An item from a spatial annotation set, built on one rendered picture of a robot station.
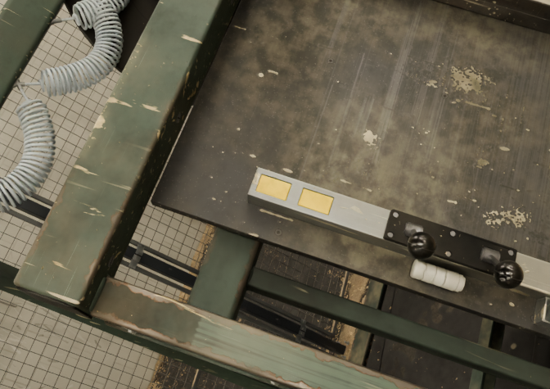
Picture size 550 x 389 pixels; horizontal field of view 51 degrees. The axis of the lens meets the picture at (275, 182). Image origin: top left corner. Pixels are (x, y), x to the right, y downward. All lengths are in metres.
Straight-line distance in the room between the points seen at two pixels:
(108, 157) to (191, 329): 0.28
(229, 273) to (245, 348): 0.15
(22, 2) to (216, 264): 0.80
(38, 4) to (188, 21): 0.56
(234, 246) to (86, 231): 0.25
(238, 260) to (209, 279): 0.06
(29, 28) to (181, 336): 0.85
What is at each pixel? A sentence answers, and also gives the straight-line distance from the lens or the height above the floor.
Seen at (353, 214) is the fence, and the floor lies 1.57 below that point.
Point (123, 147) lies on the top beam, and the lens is 0.89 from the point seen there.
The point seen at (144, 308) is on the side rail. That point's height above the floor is 1.79.
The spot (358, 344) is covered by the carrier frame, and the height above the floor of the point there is 0.79.
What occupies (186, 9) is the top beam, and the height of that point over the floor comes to 1.92.
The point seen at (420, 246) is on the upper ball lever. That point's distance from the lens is 0.79.
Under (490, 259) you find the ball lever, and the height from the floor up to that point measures 1.41.
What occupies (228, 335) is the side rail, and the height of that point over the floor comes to 1.68.
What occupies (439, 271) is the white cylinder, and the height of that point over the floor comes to 1.44.
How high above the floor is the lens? 2.05
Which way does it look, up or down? 24 degrees down
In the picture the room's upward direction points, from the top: 60 degrees counter-clockwise
